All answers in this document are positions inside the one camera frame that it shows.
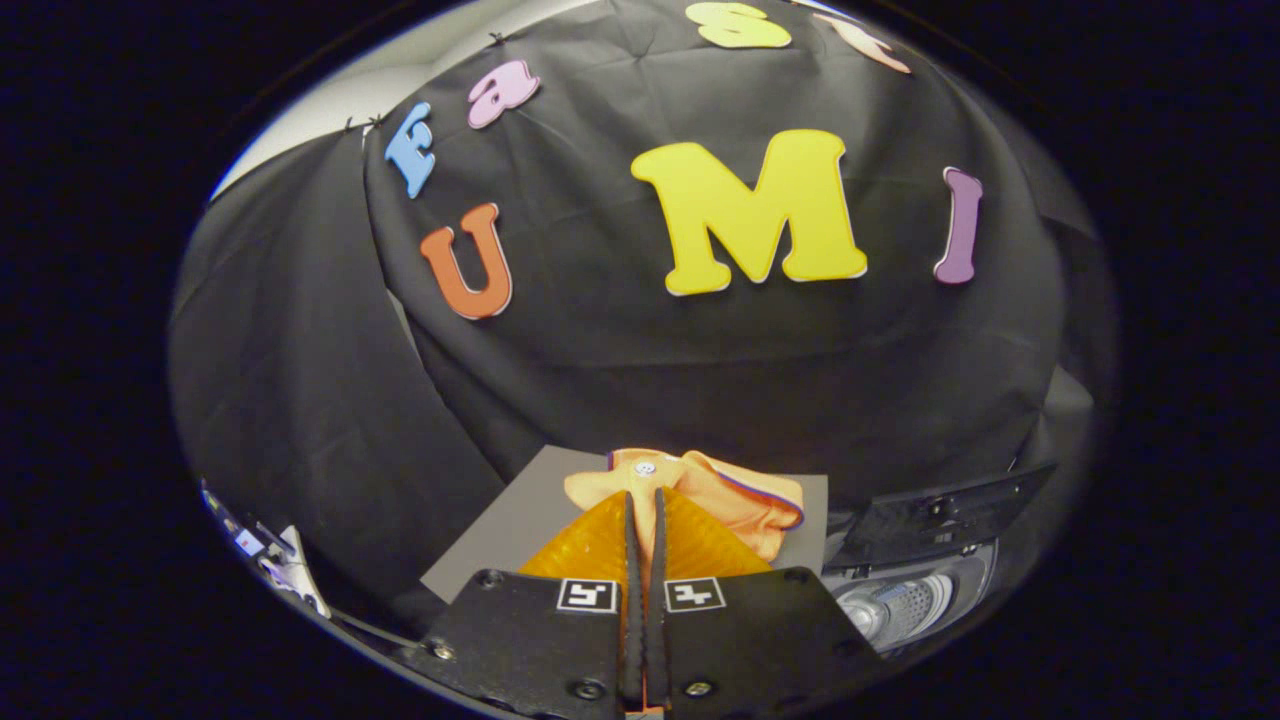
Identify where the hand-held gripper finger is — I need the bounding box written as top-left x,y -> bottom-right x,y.
400,490 -> 646,720
650,487 -> 891,713

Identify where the orange yellow shirt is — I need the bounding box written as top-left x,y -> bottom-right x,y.
563,448 -> 806,563

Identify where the dark washing machine lid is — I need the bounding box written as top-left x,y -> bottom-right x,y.
825,462 -> 1058,573

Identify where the small dark cabinet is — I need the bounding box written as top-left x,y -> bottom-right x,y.
420,445 -> 831,604

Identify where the white and blue clutter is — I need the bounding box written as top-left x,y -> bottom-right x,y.
200,480 -> 331,619

